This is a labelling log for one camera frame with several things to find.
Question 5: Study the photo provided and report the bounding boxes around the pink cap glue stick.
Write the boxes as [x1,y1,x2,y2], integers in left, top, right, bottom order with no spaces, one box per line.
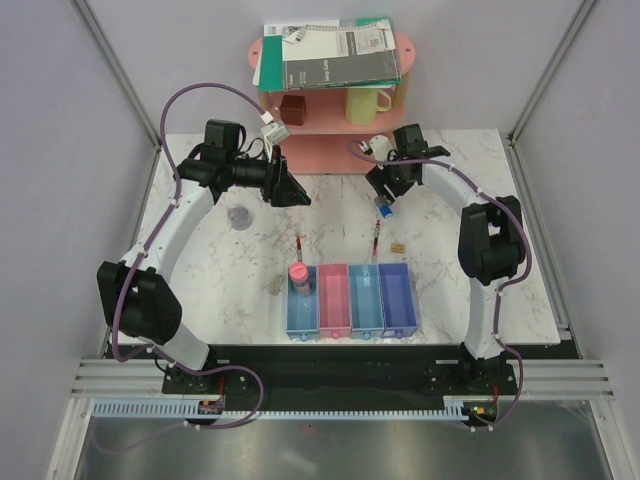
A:
[288,261,311,296]

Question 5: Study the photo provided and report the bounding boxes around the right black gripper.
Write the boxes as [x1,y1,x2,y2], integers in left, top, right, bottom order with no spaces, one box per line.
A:
[366,150,415,207]

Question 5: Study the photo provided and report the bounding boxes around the stack of manuals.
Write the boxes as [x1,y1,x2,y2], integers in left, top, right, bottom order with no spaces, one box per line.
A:
[253,17,401,92]

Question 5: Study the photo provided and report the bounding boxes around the light blue bin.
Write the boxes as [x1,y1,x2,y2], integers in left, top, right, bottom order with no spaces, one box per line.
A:
[348,264,385,340]
[285,266,320,342]

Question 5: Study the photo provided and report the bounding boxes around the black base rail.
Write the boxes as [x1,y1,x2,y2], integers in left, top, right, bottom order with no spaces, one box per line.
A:
[102,342,516,421]

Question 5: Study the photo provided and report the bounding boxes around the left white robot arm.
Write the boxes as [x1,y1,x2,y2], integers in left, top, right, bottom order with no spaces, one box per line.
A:
[97,120,311,393]

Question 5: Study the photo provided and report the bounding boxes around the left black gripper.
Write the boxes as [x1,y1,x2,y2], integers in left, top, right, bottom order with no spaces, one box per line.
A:
[226,145,311,209]

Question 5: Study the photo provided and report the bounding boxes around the clear purple round container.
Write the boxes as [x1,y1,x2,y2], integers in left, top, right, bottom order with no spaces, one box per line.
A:
[227,205,253,231]

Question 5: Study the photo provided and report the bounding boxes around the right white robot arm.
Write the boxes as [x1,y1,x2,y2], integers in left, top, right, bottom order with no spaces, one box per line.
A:
[352,124,532,394]

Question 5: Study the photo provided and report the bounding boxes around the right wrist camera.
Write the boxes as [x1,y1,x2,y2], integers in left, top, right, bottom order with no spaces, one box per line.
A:
[369,135,394,162]

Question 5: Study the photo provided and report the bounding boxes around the light blue bin left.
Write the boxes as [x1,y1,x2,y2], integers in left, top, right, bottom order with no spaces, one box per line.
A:
[285,266,320,342]

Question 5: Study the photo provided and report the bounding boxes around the red pen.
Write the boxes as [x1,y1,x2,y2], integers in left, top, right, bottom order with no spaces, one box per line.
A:
[296,233,304,263]
[371,219,381,263]

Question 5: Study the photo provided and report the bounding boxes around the left red pen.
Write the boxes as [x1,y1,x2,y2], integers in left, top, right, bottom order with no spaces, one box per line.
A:
[296,233,304,263]

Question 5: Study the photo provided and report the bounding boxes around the blue glue stick grey cap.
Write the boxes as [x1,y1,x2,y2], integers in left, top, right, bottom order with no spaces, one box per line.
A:
[378,202,393,219]

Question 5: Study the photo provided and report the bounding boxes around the right red pen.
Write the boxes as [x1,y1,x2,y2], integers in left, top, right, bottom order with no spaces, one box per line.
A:
[371,219,381,263]

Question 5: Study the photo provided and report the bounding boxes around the light blue bin middle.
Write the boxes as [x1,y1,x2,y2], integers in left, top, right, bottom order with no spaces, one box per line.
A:
[348,264,385,340]

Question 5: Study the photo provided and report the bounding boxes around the light blue cable duct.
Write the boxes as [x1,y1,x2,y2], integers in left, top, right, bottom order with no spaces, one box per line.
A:
[91,392,495,421]

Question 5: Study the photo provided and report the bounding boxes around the brown cube box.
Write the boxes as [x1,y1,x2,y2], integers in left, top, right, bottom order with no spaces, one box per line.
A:
[279,95,307,126]

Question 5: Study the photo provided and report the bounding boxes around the yellow mug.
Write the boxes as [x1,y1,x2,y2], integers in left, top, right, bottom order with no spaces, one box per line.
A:
[345,88,392,126]

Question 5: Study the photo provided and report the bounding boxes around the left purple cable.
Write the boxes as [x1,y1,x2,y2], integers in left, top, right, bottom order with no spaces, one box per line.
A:
[110,82,274,364]

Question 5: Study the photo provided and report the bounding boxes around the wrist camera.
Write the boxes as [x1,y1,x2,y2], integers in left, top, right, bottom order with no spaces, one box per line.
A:
[369,135,394,162]
[261,120,290,147]

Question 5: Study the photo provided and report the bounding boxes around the purple cable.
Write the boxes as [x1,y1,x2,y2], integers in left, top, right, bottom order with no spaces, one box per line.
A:
[347,139,532,431]
[110,82,274,364]

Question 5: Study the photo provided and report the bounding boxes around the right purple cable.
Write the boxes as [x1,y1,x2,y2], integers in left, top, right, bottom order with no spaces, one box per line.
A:
[347,139,532,431]

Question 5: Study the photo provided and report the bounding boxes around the pink bin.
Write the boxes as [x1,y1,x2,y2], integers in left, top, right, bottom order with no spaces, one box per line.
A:
[317,264,352,339]

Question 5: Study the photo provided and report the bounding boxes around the purple blue bin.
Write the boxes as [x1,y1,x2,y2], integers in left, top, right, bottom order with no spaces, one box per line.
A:
[378,263,418,339]

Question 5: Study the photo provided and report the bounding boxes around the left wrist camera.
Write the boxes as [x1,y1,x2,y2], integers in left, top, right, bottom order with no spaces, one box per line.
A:
[261,120,290,147]

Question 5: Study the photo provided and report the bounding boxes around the beige eraser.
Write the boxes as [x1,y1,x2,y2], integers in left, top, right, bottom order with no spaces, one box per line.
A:
[269,274,284,296]

